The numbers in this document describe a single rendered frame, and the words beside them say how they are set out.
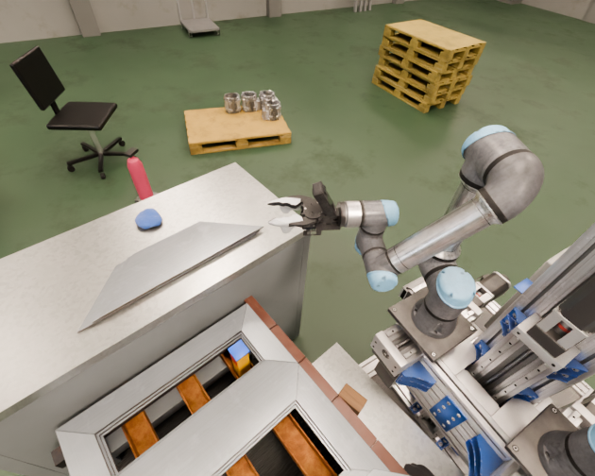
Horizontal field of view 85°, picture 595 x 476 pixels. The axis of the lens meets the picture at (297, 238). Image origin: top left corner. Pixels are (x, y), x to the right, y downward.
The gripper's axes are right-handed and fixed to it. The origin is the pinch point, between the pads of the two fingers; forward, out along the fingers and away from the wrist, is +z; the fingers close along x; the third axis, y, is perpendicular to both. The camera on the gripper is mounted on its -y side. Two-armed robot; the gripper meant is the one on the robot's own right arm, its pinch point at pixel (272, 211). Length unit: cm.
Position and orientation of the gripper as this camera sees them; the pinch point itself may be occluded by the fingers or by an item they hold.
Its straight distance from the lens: 89.6
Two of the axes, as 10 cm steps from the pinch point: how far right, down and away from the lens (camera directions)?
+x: -0.8, -8.2, 5.6
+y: -0.6, 5.7, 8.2
